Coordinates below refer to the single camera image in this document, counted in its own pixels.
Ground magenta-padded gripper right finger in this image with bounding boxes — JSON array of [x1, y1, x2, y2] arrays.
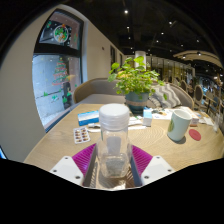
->
[[128, 144, 176, 188]]

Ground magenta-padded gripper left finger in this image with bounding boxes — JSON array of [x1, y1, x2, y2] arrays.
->
[[49, 143, 100, 188]]

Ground clear bottle with white cap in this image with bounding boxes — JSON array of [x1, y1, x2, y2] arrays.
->
[[96, 103, 133, 180]]

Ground blister pack of pills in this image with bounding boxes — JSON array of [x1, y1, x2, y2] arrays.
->
[[72, 126, 91, 145]]

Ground white ointment tube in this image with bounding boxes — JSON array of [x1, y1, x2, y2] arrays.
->
[[87, 122, 102, 130]]

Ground small blue white box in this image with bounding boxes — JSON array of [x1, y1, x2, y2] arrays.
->
[[142, 109, 154, 128]]

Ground flat round red coaster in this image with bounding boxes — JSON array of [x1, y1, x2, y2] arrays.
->
[[188, 128, 202, 142]]

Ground illustrated paper pamphlet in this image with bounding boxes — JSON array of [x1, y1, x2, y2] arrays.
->
[[151, 108, 174, 122]]

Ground flat blue white box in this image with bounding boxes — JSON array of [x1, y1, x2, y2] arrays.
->
[[77, 110, 101, 127]]

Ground grey white chevron cushion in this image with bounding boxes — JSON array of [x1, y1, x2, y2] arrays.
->
[[148, 83, 182, 109]]

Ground clear plastic cup with straw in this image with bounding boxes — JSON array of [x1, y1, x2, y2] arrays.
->
[[213, 112, 223, 133]]

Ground grey curved sofa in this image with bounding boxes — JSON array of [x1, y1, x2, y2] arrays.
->
[[73, 77, 195, 111]]

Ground group of dining chairs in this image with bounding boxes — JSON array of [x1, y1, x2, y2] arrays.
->
[[174, 75, 224, 113]]

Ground green potted plant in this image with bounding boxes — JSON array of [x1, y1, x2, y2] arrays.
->
[[107, 55, 168, 115]]

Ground window with festive decals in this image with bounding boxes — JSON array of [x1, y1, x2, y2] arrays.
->
[[32, 9, 84, 129]]

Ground white round pillar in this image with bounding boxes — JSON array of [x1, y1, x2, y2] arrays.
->
[[134, 50, 147, 68]]

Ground group of ceiling lights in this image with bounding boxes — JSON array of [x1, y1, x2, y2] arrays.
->
[[122, 8, 205, 58]]

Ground white mug with green handle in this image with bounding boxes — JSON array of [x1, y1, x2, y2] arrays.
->
[[166, 108, 193, 143]]

